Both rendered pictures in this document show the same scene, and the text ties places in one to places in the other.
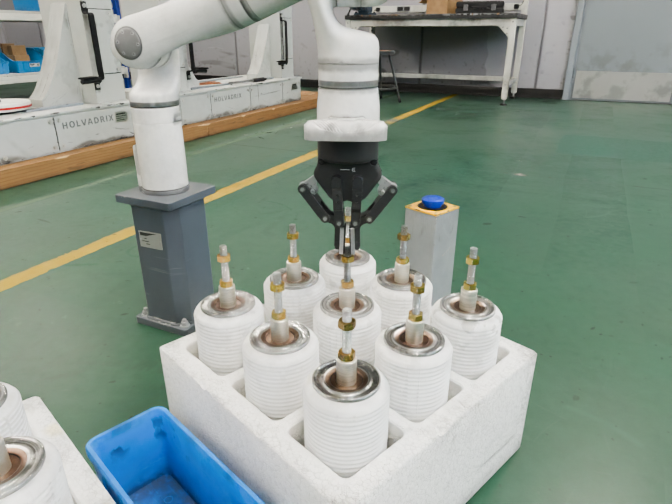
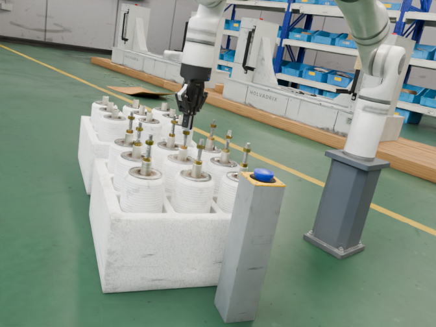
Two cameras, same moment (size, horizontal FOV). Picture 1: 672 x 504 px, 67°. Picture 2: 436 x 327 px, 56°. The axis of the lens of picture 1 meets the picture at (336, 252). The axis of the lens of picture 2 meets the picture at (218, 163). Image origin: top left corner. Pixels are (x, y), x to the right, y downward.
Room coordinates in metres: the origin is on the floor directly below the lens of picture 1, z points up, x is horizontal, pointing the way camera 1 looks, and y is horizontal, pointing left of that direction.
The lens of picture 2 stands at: (1.05, -0.93, 0.55)
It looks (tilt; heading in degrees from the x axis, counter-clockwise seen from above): 16 degrees down; 110
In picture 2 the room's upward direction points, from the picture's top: 10 degrees clockwise
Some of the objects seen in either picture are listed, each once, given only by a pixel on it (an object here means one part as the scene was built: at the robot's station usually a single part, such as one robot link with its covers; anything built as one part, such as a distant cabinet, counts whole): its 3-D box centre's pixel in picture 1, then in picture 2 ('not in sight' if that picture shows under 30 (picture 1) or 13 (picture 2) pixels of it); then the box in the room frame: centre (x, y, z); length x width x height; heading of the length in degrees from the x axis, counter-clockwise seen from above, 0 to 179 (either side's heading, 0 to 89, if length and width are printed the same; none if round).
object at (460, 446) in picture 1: (346, 398); (172, 216); (0.63, -0.02, 0.09); 0.39 x 0.39 x 0.18; 44
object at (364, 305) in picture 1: (347, 305); (181, 159); (0.63, -0.02, 0.25); 0.08 x 0.08 x 0.01
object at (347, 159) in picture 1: (347, 163); (194, 82); (0.63, -0.01, 0.45); 0.08 x 0.08 x 0.09
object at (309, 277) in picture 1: (294, 278); (223, 162); (0.71, 0.06, 0.25); 0.08 x 0.08 x 0.01
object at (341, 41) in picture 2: not in sight; (355, 41); (0.50, 5.40, 0.89); 0.50 x 0.38 x 0.21; 65
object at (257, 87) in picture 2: not in sight; (312, 72); (0.49, 2.53, 0.45); 1.45 x 0.57 x 0.74; 154
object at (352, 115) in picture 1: (347, 106); (192, 50); (0.61, -0.01, 0.52); 0.11 x 0.09 x 0.06; 176
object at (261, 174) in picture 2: (432, 203); (263, 175); (0.88, -0.17, 0.32); 0.04 x 0.04 x 0.02
